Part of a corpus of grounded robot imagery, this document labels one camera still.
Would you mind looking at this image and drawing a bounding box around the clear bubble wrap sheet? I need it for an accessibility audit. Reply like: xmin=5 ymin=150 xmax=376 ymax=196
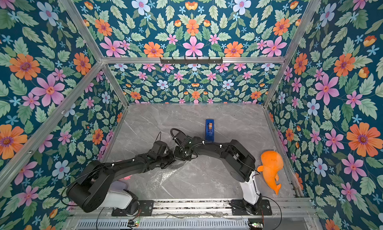
xmin=147 ymin=159 xmax=189 ymax=190

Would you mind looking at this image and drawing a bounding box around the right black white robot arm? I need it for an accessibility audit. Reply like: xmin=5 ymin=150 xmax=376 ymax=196
xmin=174 ymin=138 xmax=262 ymax=215

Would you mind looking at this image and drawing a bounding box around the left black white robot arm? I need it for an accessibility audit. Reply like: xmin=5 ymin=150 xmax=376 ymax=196
xmin=66 ymin=149 xmax=175 ymax=215

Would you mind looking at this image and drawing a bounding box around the blue tape dispenser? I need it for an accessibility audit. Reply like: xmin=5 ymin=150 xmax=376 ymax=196
xmin=205 ymin=119 xmax=214 ymax=142

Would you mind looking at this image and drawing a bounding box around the pink plush toy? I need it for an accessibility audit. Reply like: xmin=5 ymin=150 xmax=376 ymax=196
xmin=120 ymin=175 xmax=132 ymax=181

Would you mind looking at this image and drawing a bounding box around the orange plush whale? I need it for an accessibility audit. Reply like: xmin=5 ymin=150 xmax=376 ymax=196
xmin=257 ymin=150 xmax=284 ymax=195

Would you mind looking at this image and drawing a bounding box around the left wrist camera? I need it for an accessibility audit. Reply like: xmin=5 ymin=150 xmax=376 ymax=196
xmin=150 ymin=140 xmax=168 ymax=155

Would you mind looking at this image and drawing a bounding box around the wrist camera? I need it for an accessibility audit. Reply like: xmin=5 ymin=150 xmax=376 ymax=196
xmin=170 ymin=128 xmax=192 ymax=147
xmin=150 ymin=140 xmax=168 ymax=155

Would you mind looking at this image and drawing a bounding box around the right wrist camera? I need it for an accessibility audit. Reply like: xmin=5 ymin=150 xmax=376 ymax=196
xmin=170 ymin=128 xmax=192 ymax=147

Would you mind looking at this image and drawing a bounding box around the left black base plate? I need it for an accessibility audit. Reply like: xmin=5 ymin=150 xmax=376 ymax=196
xmin=112 ymin=200 xmax=154 ymax=217

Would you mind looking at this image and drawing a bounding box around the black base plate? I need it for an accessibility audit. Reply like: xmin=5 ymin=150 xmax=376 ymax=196
xmin=229 ymin=200 xmax=272 ymax=216
xmin=112 ymin=200 xmax=154 ymax=217

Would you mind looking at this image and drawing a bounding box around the white vented cable duct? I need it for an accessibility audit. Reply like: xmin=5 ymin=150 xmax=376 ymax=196
xmin=76 ymin=219 xmax=250 ymax=230

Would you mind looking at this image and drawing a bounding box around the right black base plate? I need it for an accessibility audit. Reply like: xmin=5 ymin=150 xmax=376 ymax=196
xmin=229 ymin=200 xmax=272 ymax=216

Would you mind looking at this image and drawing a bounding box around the black hook rail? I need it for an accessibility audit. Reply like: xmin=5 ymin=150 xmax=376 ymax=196
xmin=160 ymin=57 xmax=223 ymax=65

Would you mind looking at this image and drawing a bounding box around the aluminium mounting rail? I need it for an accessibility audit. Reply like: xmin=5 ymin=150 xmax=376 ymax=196
xmin=88 ymin=196 xmax=317 ymax=218

